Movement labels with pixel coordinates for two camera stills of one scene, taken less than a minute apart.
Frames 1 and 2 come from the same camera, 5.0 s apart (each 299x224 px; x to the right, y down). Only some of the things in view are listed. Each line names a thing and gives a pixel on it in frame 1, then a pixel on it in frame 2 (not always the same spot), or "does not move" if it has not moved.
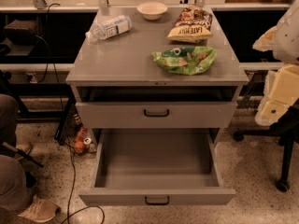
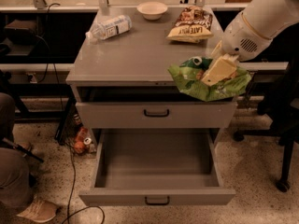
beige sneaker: (40, 210) does not move
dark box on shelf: (21, 32) does not move
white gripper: (288, 36) to (242, 38)
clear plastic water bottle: (109, 28) does not move
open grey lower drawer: (156, 167) does not move
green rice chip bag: (186, 61) to (223, 78)
